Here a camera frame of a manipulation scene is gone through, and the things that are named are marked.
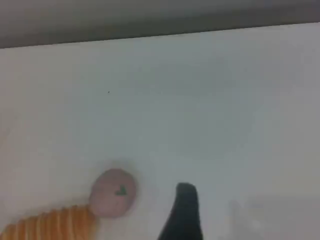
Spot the long ridged golden bread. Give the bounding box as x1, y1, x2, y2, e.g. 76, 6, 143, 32
0, 203, 101, 240

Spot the pink peach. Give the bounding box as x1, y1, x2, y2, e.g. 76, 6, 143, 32
88, 167, 138, 218

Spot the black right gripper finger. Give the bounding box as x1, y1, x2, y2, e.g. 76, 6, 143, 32
156, 182, 204, 240

